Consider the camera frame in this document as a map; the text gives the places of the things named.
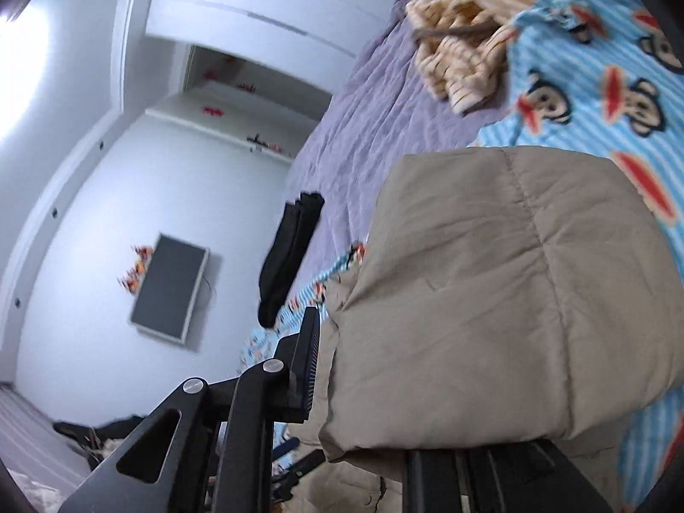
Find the beige striped fleece garment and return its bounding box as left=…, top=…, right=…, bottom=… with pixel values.
left=405, top=0, right=568, bottom=115

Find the black cloth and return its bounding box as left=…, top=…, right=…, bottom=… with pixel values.
left=258, top=191, right=325, bottom=328

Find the television cable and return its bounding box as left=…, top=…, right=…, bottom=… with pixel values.
left=199, top=254, right=221, bottom=303

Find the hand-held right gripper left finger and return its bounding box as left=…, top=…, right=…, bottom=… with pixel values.
left=59, top=306, right=322, bottom=513

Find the wall-mounted television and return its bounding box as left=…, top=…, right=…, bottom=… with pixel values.
left=128, top=232, right=210, bottom=345

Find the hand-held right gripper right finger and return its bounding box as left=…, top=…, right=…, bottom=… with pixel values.
left=403, top=439, right=615, bottom=513

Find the tan puffer jacket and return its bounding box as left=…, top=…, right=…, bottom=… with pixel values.
left=291, top=145, right=684, bottom=513

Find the blue striped monkey-print blanket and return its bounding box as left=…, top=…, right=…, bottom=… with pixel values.
left=235, top=0, right=684, bottom=513

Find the white wardrobe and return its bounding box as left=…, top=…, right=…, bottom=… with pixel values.
left=144, top=0, right=431, bottom=68

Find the colourful wall decoration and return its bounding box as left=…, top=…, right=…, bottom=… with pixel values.
left=118, top=245, right=157, bottom=296

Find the purple bed cover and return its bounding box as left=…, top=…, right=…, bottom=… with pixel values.
left=285, top=0, right=516, bottom=303

